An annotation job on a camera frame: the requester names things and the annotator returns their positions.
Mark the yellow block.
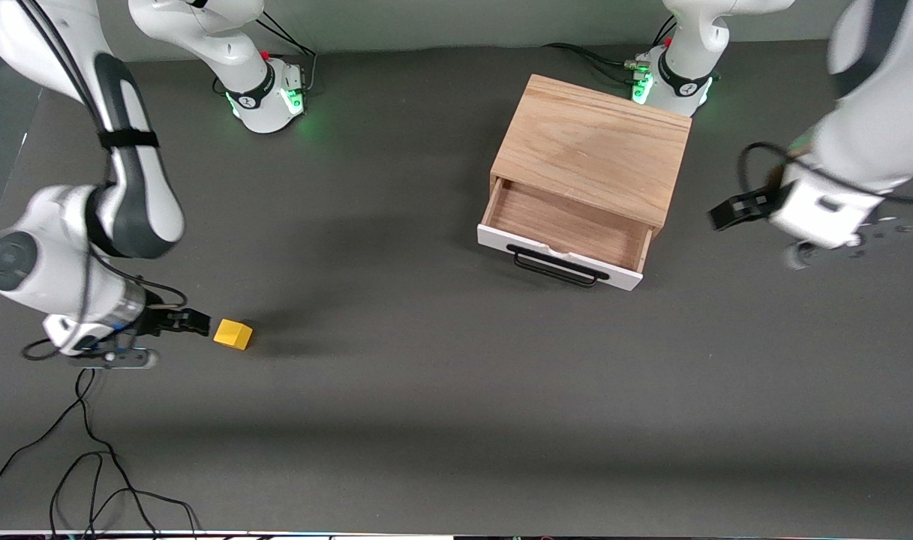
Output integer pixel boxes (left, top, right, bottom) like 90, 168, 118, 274
213, 319, 254, 351

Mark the white-fronted drawer with black handle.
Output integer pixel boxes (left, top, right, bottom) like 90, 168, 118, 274
477, 178, 655, 292

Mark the wooden drawer cabinet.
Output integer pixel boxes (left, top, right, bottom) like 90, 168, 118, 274
490, 73, 692, 275

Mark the thin black cable on table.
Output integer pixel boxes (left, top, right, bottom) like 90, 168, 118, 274
0, 365, 200, 539

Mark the black left arm base cable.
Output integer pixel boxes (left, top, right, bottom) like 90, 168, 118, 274
542, 15, 678, 85

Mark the black arm base cable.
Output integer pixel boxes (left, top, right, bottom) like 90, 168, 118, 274
542, 15, 678, 85
212, 13, 319, 97

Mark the black right arm base cable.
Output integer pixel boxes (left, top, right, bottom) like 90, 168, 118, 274
212, 13, 319, 97

